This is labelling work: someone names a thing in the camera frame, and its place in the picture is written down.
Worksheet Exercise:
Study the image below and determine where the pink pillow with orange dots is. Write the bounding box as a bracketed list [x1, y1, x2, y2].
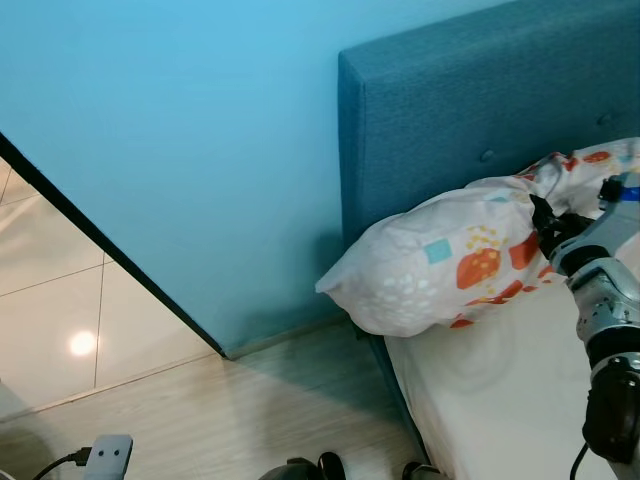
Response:
[315, 138, 640, 338]

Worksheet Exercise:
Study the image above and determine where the mattress with cream sheet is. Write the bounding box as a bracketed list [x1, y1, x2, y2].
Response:
[385, 275, 640, 480]

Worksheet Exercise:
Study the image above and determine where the robot right leg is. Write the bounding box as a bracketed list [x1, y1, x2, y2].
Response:
[400, 462, 443, 480]

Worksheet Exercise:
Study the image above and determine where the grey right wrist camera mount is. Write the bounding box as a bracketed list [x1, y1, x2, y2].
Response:
[575, 168, 640, 266]

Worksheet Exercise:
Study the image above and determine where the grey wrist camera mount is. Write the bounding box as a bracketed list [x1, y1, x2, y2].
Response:
[575, 168, 640, 266]
[82, 434, 135, 480]

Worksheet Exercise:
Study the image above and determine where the teal upholstered bed frame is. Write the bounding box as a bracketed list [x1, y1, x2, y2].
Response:
[337, 0, 640, 471]

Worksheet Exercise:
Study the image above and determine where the black door frame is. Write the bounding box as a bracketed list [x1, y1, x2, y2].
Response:
[0, 130, 229, 361]

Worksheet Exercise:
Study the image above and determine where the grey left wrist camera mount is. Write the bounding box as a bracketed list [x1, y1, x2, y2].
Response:
[82, 434, 135, 480]

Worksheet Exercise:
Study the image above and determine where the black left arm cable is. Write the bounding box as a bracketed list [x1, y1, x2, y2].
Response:
[30, 448, 96, 480]

